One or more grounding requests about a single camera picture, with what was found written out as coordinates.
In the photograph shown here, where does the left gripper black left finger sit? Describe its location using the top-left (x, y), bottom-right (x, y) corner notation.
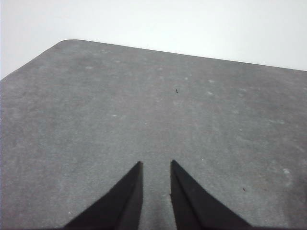
top-left (62, 161), bottom-right (144, 229)

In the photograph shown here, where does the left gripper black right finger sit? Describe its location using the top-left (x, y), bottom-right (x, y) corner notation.
top-left (169, 159), bottom-right (253, 228)

